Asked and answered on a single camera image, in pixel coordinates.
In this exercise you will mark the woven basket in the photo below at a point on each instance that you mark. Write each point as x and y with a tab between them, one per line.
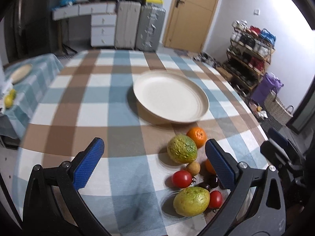
277	109

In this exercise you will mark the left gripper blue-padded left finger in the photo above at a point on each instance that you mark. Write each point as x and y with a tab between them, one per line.
40	208

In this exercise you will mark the orange mandarin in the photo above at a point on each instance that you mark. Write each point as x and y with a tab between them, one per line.
209	167
198	135

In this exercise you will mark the yellow-green citrus fruit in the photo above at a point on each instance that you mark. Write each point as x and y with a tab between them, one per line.
191	201

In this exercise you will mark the small brown longan fruit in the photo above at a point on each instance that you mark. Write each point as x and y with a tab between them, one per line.
193	168

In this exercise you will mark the red tomato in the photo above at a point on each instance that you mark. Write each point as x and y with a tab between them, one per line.
182	179
216	200

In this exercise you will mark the silver suitcase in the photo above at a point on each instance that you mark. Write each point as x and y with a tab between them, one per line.
150	25

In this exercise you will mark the purple bag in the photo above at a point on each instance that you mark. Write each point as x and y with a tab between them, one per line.
269	82

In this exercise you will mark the small beige plate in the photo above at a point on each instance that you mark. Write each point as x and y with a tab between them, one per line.
20	73

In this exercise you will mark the pile of shoes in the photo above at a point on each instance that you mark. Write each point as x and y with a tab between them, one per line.
199	57

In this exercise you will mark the white drawer desk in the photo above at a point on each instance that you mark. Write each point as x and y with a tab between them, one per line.
103	20

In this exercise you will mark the plaid checkered tablecloth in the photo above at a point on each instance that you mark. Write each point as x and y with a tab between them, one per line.
130	189

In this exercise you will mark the wooden shoe rack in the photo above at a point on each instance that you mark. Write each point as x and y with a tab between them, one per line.
249	54

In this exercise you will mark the beige suitcase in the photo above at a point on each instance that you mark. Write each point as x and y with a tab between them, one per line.
127	24

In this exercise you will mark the cardboard box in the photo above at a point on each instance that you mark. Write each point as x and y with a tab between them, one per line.
225	74

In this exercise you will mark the cream round plate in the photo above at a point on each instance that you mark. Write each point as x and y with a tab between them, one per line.
171	96

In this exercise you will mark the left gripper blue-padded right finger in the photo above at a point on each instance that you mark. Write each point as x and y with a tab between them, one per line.
255	205

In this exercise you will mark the teal checkered side tablecloth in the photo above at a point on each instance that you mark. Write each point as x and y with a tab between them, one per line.
30	91

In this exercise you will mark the green wrinkled citrus fruit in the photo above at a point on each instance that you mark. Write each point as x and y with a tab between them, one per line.
182	149

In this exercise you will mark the yellow lemon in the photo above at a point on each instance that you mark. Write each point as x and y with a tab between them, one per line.
8	101
13	93

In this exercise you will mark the dark plum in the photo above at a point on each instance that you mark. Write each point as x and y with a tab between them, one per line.
212	180
204	186

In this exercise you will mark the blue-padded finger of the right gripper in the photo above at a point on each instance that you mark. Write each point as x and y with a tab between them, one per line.
278	138

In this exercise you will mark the wooden door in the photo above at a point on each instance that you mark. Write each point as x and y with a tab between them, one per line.
188	24

